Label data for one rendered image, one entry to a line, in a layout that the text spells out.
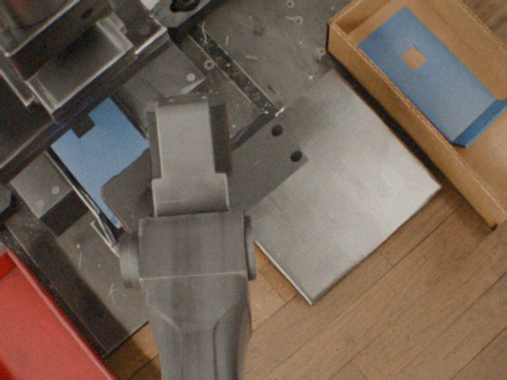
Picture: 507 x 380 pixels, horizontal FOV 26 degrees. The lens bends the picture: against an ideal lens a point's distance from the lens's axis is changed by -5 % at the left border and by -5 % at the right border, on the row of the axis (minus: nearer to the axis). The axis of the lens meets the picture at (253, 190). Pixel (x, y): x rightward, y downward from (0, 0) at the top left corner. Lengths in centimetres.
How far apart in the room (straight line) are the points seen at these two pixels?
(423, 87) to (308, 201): 17
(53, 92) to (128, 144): 20
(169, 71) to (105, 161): 10
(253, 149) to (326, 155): 23
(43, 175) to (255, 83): 24
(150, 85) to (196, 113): 28
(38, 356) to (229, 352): 44
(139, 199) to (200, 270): 20
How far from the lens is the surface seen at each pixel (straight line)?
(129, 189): 87
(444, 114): 110
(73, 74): 83
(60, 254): 108
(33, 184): 102
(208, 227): 71
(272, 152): 85
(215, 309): 67
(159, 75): 103
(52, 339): 107
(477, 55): 113
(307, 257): 104
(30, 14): 73
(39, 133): 86
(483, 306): 107
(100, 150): 101
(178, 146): 75
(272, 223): 105
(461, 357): 106
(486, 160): 110
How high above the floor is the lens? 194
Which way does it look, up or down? 75 degrees down
